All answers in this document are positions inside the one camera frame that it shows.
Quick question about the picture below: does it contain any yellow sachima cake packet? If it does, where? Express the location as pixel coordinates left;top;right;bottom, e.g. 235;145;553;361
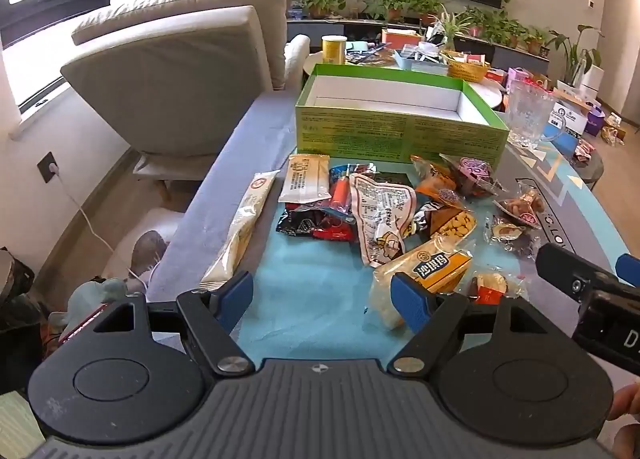
369;235;473;330

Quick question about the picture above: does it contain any long cream snack stick packet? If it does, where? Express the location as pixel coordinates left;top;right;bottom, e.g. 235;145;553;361
200;170;279;290

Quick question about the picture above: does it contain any small red yellow candy packet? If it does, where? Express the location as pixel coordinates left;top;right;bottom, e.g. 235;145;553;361
469;271;527;305

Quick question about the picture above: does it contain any clear nut packet pink label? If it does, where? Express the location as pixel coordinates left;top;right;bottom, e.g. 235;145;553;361
494;187;546;230

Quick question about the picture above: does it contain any yellow broad bean packet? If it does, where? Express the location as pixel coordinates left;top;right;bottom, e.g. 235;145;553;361
411;204;477;240

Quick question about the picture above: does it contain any white cartoon snack pouch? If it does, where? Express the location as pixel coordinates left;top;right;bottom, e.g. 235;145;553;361
349;173;416;267

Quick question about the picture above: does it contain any pink label dried fruit packet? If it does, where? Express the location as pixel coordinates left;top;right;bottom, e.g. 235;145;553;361
439;154;506;197

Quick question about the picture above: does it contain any blue orange sausage packet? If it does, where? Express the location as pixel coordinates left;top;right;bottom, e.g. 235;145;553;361
329;164;376;214

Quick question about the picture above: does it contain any cream rectangular snack packet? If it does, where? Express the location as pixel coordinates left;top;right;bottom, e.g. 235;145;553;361
278;154;331;205

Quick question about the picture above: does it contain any orange peanut snack packet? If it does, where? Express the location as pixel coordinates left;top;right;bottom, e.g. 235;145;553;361
410;155;464;209

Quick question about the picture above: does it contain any black red spicy snack packet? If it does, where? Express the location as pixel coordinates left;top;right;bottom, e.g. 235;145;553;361
276;204;357;242

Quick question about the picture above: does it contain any person's right hand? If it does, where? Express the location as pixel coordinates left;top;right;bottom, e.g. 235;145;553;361
608;383;640;459

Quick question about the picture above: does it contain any teal patterned table mat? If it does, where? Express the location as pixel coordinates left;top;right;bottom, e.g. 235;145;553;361
238;145;627;363

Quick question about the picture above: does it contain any white blue carton box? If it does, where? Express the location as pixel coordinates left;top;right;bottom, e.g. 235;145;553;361
548;101;588;136

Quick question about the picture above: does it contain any clear glass mug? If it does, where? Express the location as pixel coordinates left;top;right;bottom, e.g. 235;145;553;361
506;80;566;149

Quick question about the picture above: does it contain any white round coffee table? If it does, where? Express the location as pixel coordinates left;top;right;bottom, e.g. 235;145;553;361
304;52;504;110

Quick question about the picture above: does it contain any green cardboard box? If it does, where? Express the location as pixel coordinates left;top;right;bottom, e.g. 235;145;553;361
295;64;509;167

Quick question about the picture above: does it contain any yellow woven basket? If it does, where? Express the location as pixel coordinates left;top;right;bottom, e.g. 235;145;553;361
447;58;490;83

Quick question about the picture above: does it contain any beige sofa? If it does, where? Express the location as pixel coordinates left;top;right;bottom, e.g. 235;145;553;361
61;0;310;197

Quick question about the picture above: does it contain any blue plastic tray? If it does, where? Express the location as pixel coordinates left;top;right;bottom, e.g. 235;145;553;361
393;45;448;76

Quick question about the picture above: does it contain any orange box on cabinet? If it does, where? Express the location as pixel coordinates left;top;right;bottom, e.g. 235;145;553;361
381;28;422;50

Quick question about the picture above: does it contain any yellow tin can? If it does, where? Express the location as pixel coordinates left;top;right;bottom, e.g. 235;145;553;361
322;34;347;65

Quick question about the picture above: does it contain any dark tv cabinet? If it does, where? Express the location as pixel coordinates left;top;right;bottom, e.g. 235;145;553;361
288;19;549;75

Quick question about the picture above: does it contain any white power cable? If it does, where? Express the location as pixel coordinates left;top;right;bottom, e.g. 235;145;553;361
49;168;151;290

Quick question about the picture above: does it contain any wall socket with plug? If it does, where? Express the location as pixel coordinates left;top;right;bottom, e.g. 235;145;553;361
37;152;60;183

